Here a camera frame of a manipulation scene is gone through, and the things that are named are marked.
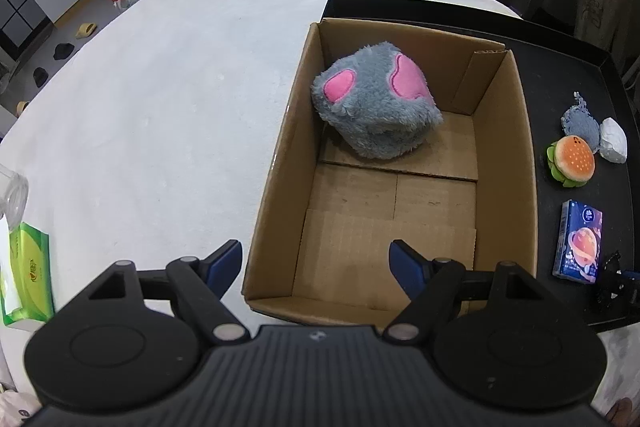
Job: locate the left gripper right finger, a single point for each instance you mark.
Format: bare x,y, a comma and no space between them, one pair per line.
436,290

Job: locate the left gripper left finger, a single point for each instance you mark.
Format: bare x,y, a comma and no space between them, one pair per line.
194,288

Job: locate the blue planet tissue pack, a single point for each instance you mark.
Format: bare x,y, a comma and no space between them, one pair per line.
578,251

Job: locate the brown cardboard box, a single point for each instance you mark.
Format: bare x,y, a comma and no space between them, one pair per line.
319,253

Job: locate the burger plush toy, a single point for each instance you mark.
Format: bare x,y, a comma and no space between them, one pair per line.
571,161

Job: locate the grey knitted pouch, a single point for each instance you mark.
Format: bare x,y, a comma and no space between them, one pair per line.
577,120

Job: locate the white soft ball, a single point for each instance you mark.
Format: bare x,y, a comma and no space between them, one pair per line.
613,142

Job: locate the green tissue pack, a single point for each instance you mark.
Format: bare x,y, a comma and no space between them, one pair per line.
26,288

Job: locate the grey pink plush toy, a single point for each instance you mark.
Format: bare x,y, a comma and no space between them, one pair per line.
378,100

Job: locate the clear plastic bottle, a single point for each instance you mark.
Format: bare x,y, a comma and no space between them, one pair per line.
14,193

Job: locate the black tray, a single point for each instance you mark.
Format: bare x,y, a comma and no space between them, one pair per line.
570,87

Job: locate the yellow slipper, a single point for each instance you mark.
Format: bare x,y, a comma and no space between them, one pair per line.
86,30

